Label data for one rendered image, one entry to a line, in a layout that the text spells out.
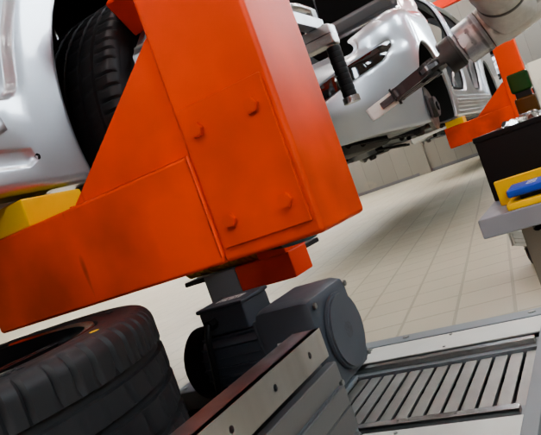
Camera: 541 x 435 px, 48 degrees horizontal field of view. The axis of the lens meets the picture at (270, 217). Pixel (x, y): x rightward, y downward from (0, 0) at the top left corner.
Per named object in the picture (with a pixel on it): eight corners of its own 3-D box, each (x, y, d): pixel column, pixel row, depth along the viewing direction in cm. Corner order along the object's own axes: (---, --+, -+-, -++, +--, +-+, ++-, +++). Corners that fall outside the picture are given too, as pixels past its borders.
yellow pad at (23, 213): (42, 232, 122) (34, 209, 122) (89, 212, 115) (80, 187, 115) (-19, 248, 109) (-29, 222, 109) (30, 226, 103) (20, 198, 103)
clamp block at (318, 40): (310, 58, 156) (303, 38, 156) (341, 43, 152) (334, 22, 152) (302, 57, 152) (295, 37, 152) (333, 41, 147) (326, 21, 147)
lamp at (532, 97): (522, 118, 124) (515, 99, 124) (542, 110, 122) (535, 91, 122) (519, 118, 121) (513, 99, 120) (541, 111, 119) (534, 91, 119)
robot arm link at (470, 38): (468, 9, 122) (443, 28, 125) (495, 45, 122) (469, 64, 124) (472, 15, 131) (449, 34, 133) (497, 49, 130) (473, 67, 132)
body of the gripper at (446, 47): (451, 35, 133) (417, 63, 136) (447, 31, 125) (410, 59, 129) (472, 63, 132) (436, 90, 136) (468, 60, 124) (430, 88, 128)
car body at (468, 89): (381, 157, 876) (345, 53, 874) (512, 110, 785) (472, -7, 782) (184, 220, 445) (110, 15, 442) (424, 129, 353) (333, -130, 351)
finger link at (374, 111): (399, 102, 135) (398, 102, 134) (374, 121, 138) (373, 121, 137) (391, 91, 135) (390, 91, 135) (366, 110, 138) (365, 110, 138)
